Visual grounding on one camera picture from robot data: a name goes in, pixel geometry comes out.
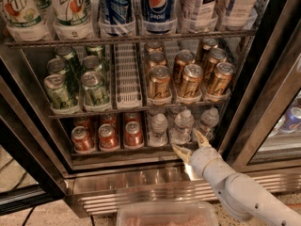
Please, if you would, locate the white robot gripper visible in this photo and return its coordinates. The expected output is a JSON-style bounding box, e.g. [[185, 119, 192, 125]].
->
[[172, 128, 230, 182]]

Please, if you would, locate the clear water bottle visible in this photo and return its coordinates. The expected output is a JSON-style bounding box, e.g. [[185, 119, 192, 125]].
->
[[195, 107, 219, 140], [170, 109, 194, 145], [149, 113, 168, 147]]

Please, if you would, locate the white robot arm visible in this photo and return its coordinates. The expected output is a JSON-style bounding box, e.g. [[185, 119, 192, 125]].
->
[[172, 129, 301, 226]]

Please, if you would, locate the glass fridge door right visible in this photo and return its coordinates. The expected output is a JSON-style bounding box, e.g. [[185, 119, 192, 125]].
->
[[219, 0, 301, 170]]

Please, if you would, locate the white empty shelf tray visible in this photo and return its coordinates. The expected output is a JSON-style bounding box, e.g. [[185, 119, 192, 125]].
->
[[114, 43, 143, 109]]

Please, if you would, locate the steel fridge bottom grille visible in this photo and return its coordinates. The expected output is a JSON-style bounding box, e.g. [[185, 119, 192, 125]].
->
[[64, 160, 301, 218]]

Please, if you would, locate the right pepsi bottle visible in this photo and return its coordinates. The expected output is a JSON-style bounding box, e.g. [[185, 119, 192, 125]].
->
[[140, 0, 176, 34]]

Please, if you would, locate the pepsi bottle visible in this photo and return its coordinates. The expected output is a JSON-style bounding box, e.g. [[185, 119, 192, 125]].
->
[[100, 0, 134, 37], [140, 0, 176, 34]]

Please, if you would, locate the left tea bottle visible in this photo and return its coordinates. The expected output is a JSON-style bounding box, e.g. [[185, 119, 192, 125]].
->
[[178, 0, 217, 33]]

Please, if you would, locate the left pepsi bottle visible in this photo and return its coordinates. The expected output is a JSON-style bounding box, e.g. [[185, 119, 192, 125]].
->
[[100, 0, 134, 37]]

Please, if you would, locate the right 7up bottle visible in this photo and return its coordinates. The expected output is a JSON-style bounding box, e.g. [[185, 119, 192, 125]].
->
[[52, 0, 93, 40]]

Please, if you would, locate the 7up bottle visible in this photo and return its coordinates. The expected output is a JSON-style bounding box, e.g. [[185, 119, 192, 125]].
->
[[0, 0, 52, 41], [52, 0, 93, 40]]

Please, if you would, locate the left 7up bottle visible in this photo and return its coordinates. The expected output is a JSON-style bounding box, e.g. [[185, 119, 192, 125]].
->
[[0, 0, 52, 41]]

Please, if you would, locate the front right red can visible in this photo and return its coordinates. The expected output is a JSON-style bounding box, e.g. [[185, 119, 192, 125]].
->
[[124, 121, 143, 149]]

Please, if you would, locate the red can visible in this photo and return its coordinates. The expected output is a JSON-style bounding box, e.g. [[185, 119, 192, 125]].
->
[[124, 121, 143, 149], [71, 126, 96, 153], [98, 123, 119, 152]]

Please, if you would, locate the front right gold can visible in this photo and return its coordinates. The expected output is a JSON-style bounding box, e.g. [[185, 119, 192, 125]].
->
[[205, 62, 235, 102]]

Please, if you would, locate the gold can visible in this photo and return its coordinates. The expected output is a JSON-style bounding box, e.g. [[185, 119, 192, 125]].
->
[[146, 52, 167, 71], [203, 48, 227, 81], [205, 62, 235, 102], [148, 65, 171, 105], [176, 64, 203, 104], [173, 49, 195, 84]]

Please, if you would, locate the front middle gold can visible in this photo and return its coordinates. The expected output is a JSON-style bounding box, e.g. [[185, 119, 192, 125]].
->
[[176, 64, 203, 104]]

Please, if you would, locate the clear plastic food container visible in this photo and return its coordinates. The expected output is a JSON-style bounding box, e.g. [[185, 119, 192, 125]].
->
[[116, 202, 218, 226]]

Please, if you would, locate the front left gold can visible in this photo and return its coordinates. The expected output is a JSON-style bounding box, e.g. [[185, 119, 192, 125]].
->
[[148, 65, 171, 105]]

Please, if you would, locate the front middle red can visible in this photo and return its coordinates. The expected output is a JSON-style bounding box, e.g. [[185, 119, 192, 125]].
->
[[98, 123, 119, 152]]

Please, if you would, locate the middle centre gold can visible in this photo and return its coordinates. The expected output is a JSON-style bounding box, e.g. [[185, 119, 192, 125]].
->
[[173, 49, 195, 84]]

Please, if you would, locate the middle right gold can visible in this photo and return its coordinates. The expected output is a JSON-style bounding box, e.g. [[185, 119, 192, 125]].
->
[[203, 48, 227, 81]]

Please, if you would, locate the middle left gold can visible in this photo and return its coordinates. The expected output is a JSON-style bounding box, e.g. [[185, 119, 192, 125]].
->
[[146, 52, 167, 71]]

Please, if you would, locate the blue can behind glass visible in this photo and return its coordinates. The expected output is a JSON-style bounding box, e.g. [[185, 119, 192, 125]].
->
[[279, 106, 301, 134]]

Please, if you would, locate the front left red can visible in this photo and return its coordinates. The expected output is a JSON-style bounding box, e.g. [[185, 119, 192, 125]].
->
[[71, 126, 96, 153]]

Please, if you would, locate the front right green can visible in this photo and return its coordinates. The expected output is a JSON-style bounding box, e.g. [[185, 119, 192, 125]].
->
[[81, 71, 110, 112]]

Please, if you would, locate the green can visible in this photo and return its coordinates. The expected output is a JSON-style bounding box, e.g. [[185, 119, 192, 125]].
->
[[81, 71, 110, 112], [83, 56, 106, 76], [47, 57, 78, 90], [43, 73, 80, 115]]

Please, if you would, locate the middle right green can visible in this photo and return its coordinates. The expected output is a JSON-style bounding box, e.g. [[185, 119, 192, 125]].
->
[[83, 56, 106, 76]]

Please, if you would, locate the front left green can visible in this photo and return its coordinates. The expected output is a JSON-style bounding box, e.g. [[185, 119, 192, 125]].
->
[[43, 73, 80, 115]]

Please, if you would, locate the middle left green can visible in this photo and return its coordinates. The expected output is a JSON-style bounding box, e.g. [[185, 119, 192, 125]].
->
[[47, 57, 78, 90]]

